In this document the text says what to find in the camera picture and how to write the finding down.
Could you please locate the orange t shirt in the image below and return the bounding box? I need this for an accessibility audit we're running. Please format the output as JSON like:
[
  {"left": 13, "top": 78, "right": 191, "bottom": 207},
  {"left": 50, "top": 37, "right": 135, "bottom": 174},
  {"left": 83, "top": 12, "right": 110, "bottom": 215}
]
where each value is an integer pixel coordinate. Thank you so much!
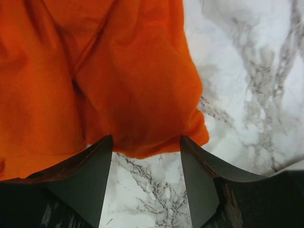
[{"left": 0, "top": 0, "right": 209, "bottom": 180}]

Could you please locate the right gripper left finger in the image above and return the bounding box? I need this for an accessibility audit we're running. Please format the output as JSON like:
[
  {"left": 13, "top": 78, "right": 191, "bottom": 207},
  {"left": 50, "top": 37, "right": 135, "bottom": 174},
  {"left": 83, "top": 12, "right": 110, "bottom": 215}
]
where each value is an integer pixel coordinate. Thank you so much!
[{"left": 0, "top": 135, "right": 113, "bottom": 228}]

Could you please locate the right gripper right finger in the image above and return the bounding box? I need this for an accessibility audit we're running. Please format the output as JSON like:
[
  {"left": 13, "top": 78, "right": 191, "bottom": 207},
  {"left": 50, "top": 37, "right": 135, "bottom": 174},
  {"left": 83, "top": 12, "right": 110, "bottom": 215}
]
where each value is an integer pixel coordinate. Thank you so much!
[{"left": 180, "top": 136, "right": 304, "bottom": 228}]

